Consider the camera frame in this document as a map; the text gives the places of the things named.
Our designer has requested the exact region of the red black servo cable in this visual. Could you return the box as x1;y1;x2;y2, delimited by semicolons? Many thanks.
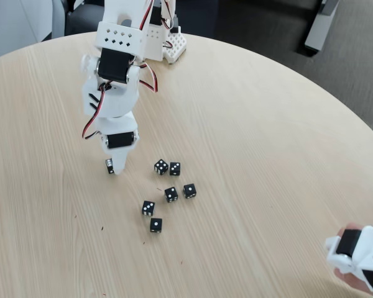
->
81;81;110;140

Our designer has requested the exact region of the grey fabric chair seat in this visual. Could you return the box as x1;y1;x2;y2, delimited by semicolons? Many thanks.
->
64;3;107;37

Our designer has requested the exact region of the pale white cabinet panel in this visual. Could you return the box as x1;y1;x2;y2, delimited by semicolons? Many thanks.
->
0;0;65;62

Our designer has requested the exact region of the black die showing two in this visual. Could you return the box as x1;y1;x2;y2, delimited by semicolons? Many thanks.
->
163;186;179;204

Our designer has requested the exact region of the grey metal table leg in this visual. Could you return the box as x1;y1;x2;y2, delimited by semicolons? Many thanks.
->
304;0;339;53

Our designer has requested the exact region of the person's hand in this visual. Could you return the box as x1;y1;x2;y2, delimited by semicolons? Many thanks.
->
333;222;373;293

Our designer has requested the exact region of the black die showing one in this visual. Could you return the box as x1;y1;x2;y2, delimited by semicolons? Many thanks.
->
182;183;197;200
149;217;163;234

